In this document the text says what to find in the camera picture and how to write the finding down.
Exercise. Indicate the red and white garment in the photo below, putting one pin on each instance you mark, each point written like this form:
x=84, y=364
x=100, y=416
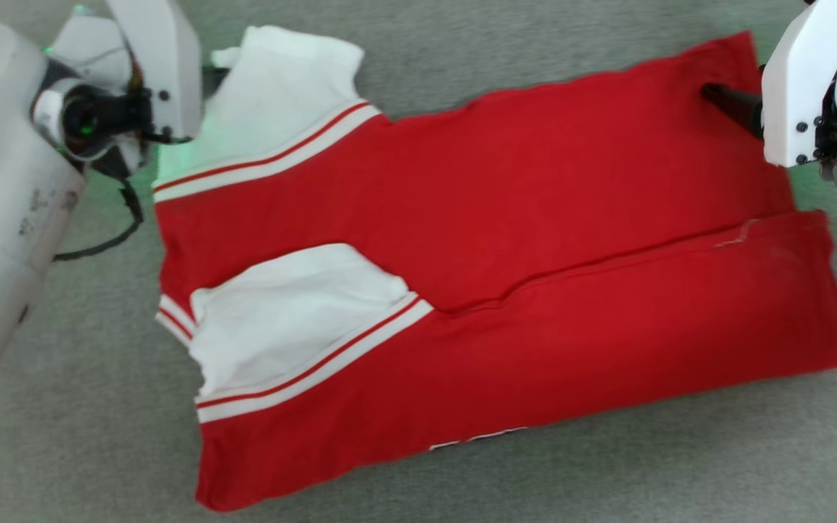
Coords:
x=506, y=254

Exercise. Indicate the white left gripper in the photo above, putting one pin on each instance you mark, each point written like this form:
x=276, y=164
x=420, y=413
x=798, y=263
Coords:
x=164, y=65

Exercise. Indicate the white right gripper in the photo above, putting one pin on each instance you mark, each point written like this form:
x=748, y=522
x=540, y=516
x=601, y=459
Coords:
x=796, y=94

